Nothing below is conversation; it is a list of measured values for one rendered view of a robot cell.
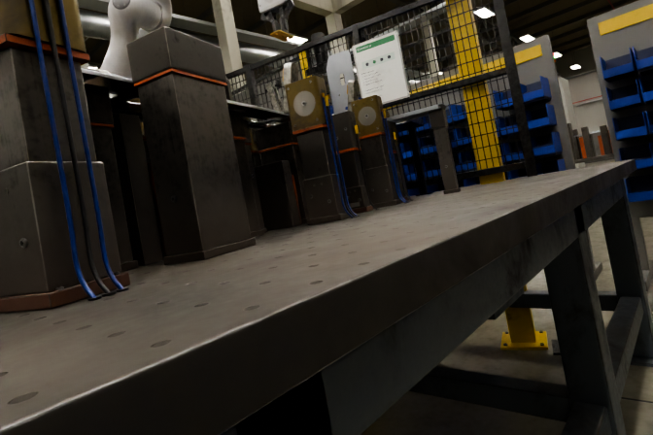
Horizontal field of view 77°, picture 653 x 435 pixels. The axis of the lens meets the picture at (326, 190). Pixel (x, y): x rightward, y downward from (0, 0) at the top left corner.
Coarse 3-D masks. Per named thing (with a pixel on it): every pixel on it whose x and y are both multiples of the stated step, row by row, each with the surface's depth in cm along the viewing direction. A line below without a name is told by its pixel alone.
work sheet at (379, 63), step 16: (352, 48) 196; (368, 48) 192; (384, 48) 189; (368, 64) 192; (384, 64) 189; (400, 64) 186; (368, 80) 193; (384, 80) 190; (400, 80) 186; (384, 96) 190; (400, 96) 187
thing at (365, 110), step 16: (368, 96) 128; (368, 112) 128; (384, 112) 129; (368, 128) 128; (384, 128) 128; (368, 144) 129; (384, 144) 129; (368, 160) 129; (384, 160) 127; (368, 176) 129; (384, 176) 127; (368, 192) 129; (384, 192) 127; (400, 192) 130
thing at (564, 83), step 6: (558, 78) 641; (564, 84) 648; (564, 90) 641; (564, 96) 638; (570, 96) 673; (564, 102) 638; (570, 102) 666; (564, 108) 639; (570, 108) 659; (570, 114) 652; (570, 120) 644; (576, 126) 671; (582, 162) 661
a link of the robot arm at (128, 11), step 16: (112, 0) 124; (128, 0) 124; (144, 0) 128; (112, 16) 126; (128, 16) 125; (144, 16) 129; (160, 16) 136; (112, 32) 131; (128, 32) 128; (112, 48) 132; (112, 64) 132; (128, 64) 134
